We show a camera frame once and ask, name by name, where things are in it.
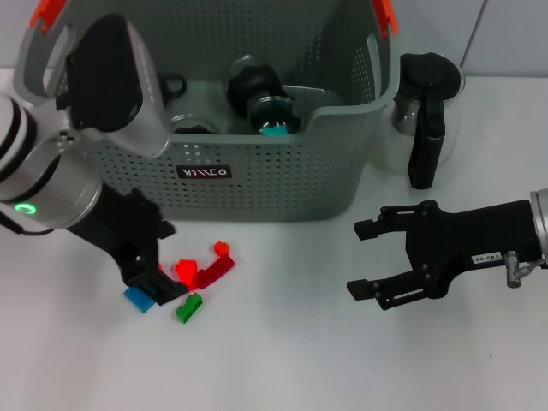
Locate orange bin handle clip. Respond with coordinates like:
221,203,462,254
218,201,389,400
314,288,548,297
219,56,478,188
32,0,69,33
371,0,400,39

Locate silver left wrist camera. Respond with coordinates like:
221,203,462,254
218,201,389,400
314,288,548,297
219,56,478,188
63,14,172,159

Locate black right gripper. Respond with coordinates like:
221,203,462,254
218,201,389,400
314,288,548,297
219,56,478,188
346,199,544,311

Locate glass teacup black holder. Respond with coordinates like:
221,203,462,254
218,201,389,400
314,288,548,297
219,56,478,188
246,96,306,137
170,113,223,135
224,54,287,119

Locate long dark red toy brick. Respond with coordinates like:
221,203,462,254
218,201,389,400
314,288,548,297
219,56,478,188
192,253,236,290

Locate glass coffee pot black lid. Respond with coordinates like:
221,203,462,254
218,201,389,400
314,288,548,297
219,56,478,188
370,51,467,190

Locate grey perforated storage bin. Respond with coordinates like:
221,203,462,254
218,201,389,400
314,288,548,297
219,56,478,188
12,0,402,223

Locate black clay teapot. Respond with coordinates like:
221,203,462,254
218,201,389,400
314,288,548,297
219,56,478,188
164,71,188,98

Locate green toy brick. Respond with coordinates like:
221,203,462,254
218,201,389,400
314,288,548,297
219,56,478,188
175,293,204,325

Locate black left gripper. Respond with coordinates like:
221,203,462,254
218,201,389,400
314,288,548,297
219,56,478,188
66,187,190,307

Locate blue toy brick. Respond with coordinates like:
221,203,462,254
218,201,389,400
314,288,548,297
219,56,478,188
123,286,156,315

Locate right gripper cable silver plug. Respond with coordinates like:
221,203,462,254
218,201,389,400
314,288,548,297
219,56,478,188
504,251,548,289

